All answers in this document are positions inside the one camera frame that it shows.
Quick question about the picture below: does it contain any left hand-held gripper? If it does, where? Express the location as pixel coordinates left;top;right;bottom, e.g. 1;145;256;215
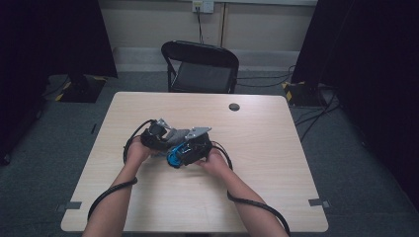
140;118;172;152

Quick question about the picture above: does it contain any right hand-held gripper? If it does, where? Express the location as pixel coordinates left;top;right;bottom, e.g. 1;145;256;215
180;126;214;166

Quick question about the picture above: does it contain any grey terry cloth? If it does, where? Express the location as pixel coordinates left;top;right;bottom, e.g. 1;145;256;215
162;128;192;156

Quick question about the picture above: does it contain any blue toy car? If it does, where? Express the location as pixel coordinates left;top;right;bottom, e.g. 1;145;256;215
166;142;192;169

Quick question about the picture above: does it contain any person's left hand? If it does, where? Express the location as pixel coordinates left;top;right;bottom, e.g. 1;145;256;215
124;136;159;167

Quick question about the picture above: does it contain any person's right hand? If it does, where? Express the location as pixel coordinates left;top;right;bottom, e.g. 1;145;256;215
194;148;233;179

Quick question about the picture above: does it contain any black folding chair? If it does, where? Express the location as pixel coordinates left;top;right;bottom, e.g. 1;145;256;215
160;39;240;95

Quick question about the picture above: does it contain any black stand base striped tape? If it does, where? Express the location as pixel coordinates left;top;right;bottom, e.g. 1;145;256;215
53;73;108;104
281;80;327;108

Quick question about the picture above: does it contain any grey tape strip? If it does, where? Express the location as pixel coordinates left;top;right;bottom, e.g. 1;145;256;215
307;197;331;209
55;200;83;213

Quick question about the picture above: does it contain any black curtain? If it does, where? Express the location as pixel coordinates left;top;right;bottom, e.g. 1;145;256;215
291;0;419;211
0;0;119;166

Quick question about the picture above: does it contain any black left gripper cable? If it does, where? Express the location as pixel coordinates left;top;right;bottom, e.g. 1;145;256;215
87;118;156;221

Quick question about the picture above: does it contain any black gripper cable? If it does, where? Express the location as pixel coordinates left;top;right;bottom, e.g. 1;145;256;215
87;118;156;221
210;140;292;236

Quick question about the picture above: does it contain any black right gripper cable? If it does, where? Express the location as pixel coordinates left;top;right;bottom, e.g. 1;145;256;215
210;140;292;236

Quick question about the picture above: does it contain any black floor cable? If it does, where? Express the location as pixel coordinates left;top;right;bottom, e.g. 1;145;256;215
236;64;295;89

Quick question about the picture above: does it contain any black socket cable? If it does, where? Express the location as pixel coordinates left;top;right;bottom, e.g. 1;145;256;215
196;6;205;44

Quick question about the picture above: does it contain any bundle of black floor cables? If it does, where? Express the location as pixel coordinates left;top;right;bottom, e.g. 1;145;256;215
294;92;342;142

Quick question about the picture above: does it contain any white wall socket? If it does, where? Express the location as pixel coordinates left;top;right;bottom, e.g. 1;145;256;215
192;0;215;14

